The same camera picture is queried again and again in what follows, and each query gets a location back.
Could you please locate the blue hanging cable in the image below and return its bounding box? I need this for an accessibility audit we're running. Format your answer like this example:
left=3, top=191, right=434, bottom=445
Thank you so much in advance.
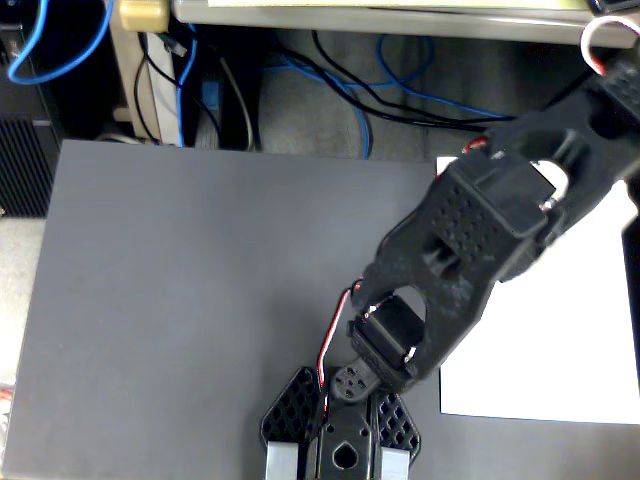
left=174, top=24, right=199, bottom=146

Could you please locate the white paper sheet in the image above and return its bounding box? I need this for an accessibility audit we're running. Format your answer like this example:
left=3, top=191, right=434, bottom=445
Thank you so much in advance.
left=436, top=156, right=640, bottom=425

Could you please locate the small blue box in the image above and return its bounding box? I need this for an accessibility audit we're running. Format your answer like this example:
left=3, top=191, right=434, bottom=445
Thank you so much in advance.
left=201, top=81, right=222, bottom=112

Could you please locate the blue looped cable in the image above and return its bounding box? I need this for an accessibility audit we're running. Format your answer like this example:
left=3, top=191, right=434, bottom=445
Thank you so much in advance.
left=7, top=0, right=116, bottom=85

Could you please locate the black ribbed case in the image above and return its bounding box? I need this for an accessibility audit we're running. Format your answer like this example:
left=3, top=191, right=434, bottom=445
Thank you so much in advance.
left=0, top=117, right=55, bottom=219

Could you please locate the black object on desk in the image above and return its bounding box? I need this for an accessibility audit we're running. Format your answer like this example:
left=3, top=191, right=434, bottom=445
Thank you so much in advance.
left=587, top=0, right=640, bottom=20

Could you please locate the grey cable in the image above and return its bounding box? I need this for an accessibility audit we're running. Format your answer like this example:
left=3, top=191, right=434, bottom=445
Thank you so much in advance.
left=219, top=57, right=257, bottom=151

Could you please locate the blue floor cable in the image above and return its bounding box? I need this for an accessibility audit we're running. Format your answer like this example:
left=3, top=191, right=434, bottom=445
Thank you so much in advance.
left=264, top=34, right=506, bottom=161

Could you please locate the grey base clamp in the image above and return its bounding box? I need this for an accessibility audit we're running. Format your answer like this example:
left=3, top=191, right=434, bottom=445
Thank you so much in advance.
left=380, top=446, right=412, bottom=480
left=266, top=441, right=300, bottom=480

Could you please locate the beige plastic box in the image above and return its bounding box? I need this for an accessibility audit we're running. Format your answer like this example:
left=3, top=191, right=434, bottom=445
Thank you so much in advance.
left=118, top=0, right=169, bottom=32

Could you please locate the black floor cable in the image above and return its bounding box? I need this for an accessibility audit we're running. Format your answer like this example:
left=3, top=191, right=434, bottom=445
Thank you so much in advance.
left=312, top=29, right=596, bottom=134

